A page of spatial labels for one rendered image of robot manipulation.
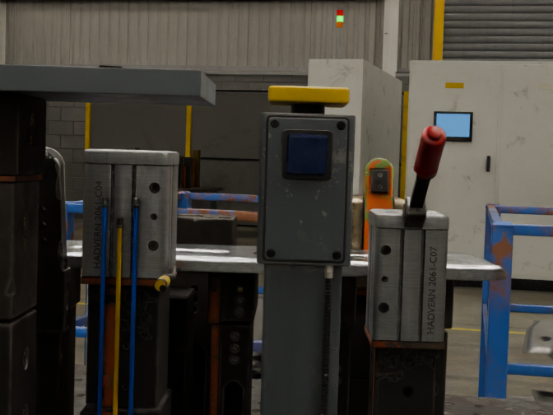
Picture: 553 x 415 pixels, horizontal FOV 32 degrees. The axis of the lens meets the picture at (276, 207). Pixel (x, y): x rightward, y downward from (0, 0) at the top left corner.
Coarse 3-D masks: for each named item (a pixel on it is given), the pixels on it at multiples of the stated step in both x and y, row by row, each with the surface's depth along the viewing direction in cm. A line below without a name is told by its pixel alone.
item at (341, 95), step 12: (276, 96) 72; (288, 96) 72; (300, 96) 72; (312, 96) 72; (324, 96) 72; (336, 96) 72; (348, 96) 72; (300, 108) 73; (312, 108) 73; (324, 108) 74
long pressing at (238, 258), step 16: (80, 240) 117; (80, 256) 100; (176, 256) 100; (192, 256) 100; (208, 256) 100; (224, 256) 100; (240, 256) 101; (256, 256) 105; (352, 256) 110; (448, 256) 111; (464, 256) 112; (224, 272) 100; (240, 272) 100; (256, 272) 100; (352, 272) 99; (448, 272) 99; (464, 272) 99; (480, 272) 99; (496, 272) 100
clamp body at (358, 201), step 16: (352, 208) 122; (400, 208) 121; (352, 224) 122; (352, 240) 122; (352, 336) 123; (352, 352) 123; (368, 352) 123; (352, 368) 124; (368, 368) 124; (352, 384) 123; (368, 384) 123; (352, 400) 123; (368, 400) 123
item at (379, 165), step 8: (376, 160) 122; (384, 160) 122; (368, 168) 122; (376, 168) 122; (384, 168) 122; (392, 168) 122; (368, 176) 122; (376, 176) 121; (384, 176) 121; (392, 176) 122; (368, 184) 121; (376, 184) 121; (384, 184) 121; (392, 184) 121; (368, 192) 121; (376, 192) 121; (384, 192) 121; (392, 192) 121; (368, 200) 121; (376, 200) 121; (384, 200) 121; (392, 200) 121; (368, 208) 121; (376, 208) 121; (384, 208) 121; (392, 208) 121; (368, 216) 121; (368, 224) 121; (368, 232) 120; (368, 240) 120; (368, 248) 120
